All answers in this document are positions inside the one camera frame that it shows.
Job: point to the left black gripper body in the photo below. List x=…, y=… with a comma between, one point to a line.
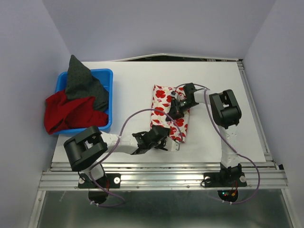
x=162, y=142

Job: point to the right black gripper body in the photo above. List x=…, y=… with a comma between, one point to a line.
x=178, y=107

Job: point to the white red poppy skirt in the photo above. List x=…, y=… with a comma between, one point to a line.
x=161, y=100

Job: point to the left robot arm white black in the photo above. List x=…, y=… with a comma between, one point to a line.
x=84, y=149

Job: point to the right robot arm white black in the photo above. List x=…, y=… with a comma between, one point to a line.
x=224, y=113

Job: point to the dark grey dotted skirt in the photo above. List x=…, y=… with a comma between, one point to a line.
x=81, y=84

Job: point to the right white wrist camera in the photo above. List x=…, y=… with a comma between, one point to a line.
x=177, y=95

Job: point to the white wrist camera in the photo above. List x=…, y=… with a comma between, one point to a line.
x=177, y=95
x=172, y=145

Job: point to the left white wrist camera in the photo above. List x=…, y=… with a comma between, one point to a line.
x=172, y=145

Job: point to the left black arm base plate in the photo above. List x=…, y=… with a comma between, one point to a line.
x=109, y=181

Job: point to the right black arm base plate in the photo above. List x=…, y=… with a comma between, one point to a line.
x=217, y=180

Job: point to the aluminium frame rail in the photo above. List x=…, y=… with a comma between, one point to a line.
x=154, y=176

